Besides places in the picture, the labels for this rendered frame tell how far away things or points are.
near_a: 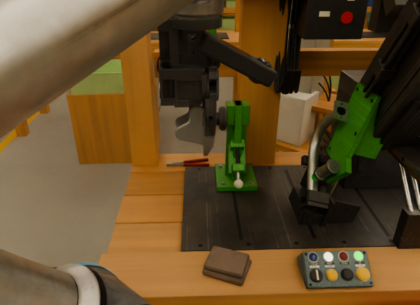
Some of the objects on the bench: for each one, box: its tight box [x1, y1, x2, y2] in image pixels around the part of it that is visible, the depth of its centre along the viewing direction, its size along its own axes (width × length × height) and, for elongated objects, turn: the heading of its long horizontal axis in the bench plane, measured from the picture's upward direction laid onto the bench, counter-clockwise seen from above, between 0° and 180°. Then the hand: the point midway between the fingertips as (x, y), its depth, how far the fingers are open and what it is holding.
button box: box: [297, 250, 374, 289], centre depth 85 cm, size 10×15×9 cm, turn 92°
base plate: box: [181, 165, 418, 252], centre depth 112 cm, size 42×110×2 cm, turn 92°
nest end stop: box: [299, 201, 328, 212], centre depth 100 cm, size 4×7×6 cm, turn 92°
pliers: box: [166, 158, 209, 167], centre depth 134 cm, size 16×5×1 cm, turn 96°
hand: (210, 147), depth 58 cm, fingers closed
